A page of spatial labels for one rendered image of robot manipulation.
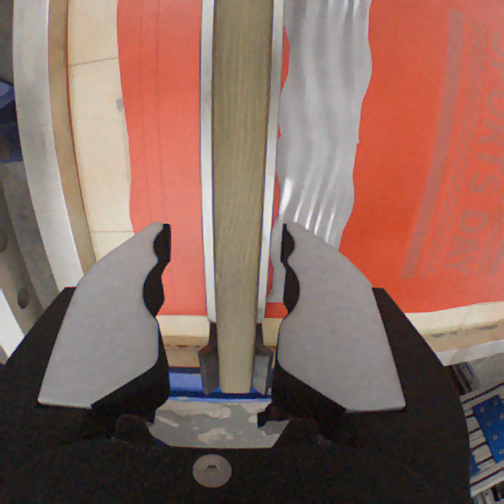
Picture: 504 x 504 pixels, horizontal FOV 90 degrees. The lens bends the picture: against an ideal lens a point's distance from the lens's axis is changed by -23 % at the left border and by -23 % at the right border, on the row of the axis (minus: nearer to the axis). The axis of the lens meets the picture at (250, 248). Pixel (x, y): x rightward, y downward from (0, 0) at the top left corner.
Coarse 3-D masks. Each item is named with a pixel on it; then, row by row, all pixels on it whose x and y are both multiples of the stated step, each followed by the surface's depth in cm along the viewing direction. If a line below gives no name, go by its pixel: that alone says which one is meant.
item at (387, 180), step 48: (144, 144) 26; (192, 144) 26; (144, 192) 28; (192, 192) 29; (384, 192) 29; (192, 240) 31; (384, 240) 32; (192, 288) 34; (384, 288) 35; (432, 288) 36; (480, 288) 37
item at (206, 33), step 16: (208, 0) 17; (208, 16) 17; (208, 32) 18; (208, 48) 19; (272, 48) 19; (208, 64) 19; (272, 64) 20; (208, 80) 20; (272, 80) 20; (208, 96) 21; (272, 96) 21; (208, 112) 21; (272, 112) 21; (208, 128) 22; (272, 128) 22; (208, 144) 22; (272, 144) 23; (208, 160) 23; (272, 160) 23; (208, 176) 24; (272, 176) 24; (208, 192) 24; (272, 192) 25; (208, 208) 25; (272, 208) 25; (208, 224) 26; (208, 240) 27; (208, 256) 27; (208, 272) 28; (208, 288) 29; (208, 304) 30; (208, 320) 31
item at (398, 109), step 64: (128, 0) 19; (192, 0) 20; (384, 0) 19; (448, 0) 19; (128, 64) 22; (192, 64) 23; (384, 64) 23; (128, 128) 25; (192, 128) 26; (384, 128) 26
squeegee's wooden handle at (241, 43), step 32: (224, 0) 12; (256, 0) 12; (224, 32) 13; (256, 32) 13; (224, 64) 14; (256, 64) 14; (224, 96) 15; (256, 96) 15; (224, 128) 16; (256, 128) 16; (224, 160) 17; (256, 160) 17; (224, 192) 18; (256, 192) 18; (224, 224) 19; (256, 224) 19; (224, 256) 20; (256, 256) 20; (224, 288) 21; (256, 288) 21; (224, 320) 23; (256, 320) 23; (224, 352) 25; (224, 384) 27
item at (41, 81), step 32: (32, 0) 15; (64, 0) 17; (32, 32) 17; (64, 32) 19; (32, 64) 18; (64, 64) 21; (32, 96) 19; (64, 96) 22; (32, 128) 21; (64, 128) 23; (32, 160) 22; (64, 160) 24; (32, 192) 24; (64, 192) 24; (64, 224) 26; (64, 256) 28; (192, 352) 38; (448, 352) 38; (480, 352) 39
